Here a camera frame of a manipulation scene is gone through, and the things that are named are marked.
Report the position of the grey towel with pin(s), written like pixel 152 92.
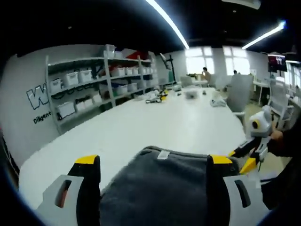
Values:
pixel 160 188

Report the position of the person's right hand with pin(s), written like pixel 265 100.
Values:
pixel 277 136

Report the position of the white mesh chair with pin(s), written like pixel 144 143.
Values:
pixel 279 99

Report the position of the grey office chair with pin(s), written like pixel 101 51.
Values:
pixel 240 94

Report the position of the white desk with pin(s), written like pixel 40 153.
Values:
pixel 259 84

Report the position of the white grey device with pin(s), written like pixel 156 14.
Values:
pixel 217 101

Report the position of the hanging monitor screen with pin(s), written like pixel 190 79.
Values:
pixel 277 63

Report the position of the bright window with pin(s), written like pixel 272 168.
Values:
pixel 231 61

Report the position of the green potted plant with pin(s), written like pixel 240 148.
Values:
pixel 191 75

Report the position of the short ceiling light strip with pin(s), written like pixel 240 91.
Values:
pixel 263 36

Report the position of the pile of spare grippers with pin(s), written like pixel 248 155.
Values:
pixel 157 96

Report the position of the black tripod stand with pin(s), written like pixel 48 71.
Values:
pixel 172 68

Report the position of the group of white storage bins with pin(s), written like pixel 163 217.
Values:
pixel 70 78

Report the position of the grey metal shelving unit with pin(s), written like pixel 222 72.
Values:
pixel 107 70

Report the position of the ceiling vent panel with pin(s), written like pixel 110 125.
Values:
pixel 242 3

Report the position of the long ceiling light strip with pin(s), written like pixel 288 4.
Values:
pixel 169 22

